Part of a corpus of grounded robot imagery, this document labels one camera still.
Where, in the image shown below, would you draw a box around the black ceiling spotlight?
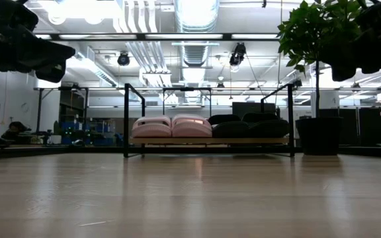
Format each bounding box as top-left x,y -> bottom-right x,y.
229,42 -> 247,66
116,52 -> 131,66

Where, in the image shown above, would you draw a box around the black wire shoe rack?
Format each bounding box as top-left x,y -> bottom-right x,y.
123,83 -> 296,158

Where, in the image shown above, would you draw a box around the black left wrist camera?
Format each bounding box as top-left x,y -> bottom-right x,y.
34,62 -> 67,84

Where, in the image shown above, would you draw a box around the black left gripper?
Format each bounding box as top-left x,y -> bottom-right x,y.
0,0 -> 76,72

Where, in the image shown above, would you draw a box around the black background rack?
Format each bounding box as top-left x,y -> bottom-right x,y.
34,86 -> 91,134

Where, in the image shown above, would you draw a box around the black rubber slide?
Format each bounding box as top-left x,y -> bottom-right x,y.
242,112 -> 290,139
208,114 -> 251,139

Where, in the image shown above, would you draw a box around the person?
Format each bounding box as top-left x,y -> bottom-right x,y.
1,121 -> 30,143

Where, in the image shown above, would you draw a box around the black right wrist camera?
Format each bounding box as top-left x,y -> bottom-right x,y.
330,64 -> 357,83

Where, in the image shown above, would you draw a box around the black plant pot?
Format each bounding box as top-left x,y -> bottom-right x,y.
295,116 -> 343,156

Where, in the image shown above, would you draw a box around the silver ventilation duct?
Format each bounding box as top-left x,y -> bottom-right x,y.
173,0 -> 220,67

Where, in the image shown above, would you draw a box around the blue storage bins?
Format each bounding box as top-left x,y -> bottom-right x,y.
60,121 -> 116,146

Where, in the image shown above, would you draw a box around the pink rubber slide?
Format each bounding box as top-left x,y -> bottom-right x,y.
171,114 -> 213,138
131,115 -> 173,138

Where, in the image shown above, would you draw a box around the black cabinet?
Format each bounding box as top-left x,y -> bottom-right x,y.
339,107 -> 381,146

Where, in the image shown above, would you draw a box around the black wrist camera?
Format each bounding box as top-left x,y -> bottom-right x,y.
34,62 -> 67,84
330,64 -> 357,83

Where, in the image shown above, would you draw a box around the green leafy plant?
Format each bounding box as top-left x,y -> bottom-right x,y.
276,0 -> 363,118

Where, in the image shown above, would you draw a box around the black metal rig frame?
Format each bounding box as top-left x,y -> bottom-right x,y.
0,144 -> 381,159

